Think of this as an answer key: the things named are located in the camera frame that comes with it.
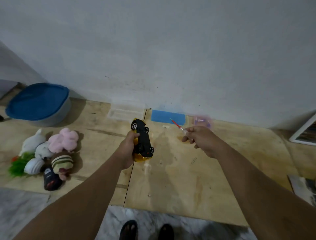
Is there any person's right hand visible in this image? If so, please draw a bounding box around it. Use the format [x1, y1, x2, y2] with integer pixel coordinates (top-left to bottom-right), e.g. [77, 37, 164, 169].
[182, 126, 227, 159]

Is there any person's left hand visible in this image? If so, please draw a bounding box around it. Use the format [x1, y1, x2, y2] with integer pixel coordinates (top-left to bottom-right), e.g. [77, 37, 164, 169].
[116, 130, 140, 170]

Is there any yellow black toy car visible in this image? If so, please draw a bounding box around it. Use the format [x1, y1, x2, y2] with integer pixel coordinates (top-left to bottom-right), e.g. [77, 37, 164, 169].
[131, 118, 155, 163]

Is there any red handled small screwdriver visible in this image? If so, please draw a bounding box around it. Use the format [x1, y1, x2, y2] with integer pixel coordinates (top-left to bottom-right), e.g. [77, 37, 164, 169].
[170, 118, 187, 135]

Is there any person's left forearm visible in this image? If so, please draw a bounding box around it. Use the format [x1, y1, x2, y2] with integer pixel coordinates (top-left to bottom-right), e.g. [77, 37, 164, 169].
[13, 151, 130, 240]

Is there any person's right forearm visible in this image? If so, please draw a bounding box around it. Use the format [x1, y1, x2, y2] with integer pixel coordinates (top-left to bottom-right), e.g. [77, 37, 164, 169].
[214, 142, 316, 240]

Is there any purple plastic toy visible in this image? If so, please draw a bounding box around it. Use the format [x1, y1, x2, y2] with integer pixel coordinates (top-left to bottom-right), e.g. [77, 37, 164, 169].
[193, 116, 212, 128]

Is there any clear plastic tray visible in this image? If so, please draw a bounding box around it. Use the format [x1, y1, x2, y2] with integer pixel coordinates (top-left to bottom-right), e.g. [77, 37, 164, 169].
[107, 103, 145, 121]

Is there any blue sponge block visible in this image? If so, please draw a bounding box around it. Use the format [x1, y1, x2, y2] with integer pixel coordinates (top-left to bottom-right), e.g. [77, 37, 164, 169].
[151, 110, 186, 126]

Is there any pink plush toy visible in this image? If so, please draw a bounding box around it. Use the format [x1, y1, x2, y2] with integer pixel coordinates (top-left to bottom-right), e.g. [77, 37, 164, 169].
[48, 128, 79, 153]

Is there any striped plush toy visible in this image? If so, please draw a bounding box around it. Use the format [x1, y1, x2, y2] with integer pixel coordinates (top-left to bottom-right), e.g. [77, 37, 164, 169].
[51, 152, 74, 181]

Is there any grey white plush toy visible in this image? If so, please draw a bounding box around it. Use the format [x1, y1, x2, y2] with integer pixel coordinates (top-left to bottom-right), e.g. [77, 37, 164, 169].
[35, 141, 53, 159]

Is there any black toy shoe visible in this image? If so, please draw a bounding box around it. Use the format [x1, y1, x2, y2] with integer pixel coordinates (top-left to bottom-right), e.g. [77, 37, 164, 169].
[44, 167, 63, 191]

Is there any person's left foot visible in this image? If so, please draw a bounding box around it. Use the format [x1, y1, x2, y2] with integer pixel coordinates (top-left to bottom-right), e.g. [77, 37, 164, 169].
[119, 220, 138, 240]

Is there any person's foot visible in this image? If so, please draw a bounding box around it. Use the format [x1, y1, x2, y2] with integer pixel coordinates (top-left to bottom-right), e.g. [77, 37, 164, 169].
[158, 224, 175, 240]
[119, 220, 138, 240]

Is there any person's right foot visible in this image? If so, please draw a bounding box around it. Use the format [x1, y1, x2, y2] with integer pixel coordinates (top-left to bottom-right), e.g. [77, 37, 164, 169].
[158, 224, 175, 240]

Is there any blue lidded grey tub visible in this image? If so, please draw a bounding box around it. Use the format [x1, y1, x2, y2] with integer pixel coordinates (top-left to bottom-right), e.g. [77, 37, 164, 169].
[5, 83, 72, 127]

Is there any white plush rabbit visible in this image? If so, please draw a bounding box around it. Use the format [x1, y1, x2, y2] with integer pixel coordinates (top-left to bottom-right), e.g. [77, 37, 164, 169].
[19, 129, 46, 157]

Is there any white round plush toy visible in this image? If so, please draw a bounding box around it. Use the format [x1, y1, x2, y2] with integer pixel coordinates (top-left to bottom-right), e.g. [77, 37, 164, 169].
[24, 158, 45, 175]

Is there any green plastic grass toy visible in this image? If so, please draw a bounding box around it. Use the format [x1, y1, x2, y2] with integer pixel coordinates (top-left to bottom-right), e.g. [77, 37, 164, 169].
[9, 152, 35, 177]

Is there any printed paper sheet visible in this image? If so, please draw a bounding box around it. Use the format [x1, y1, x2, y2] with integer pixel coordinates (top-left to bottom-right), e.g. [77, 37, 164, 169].
[288, 175, 316, 207]

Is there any white picture frame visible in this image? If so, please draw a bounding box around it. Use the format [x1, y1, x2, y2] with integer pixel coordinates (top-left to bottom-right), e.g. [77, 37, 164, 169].
[289, 112, 316, 146]

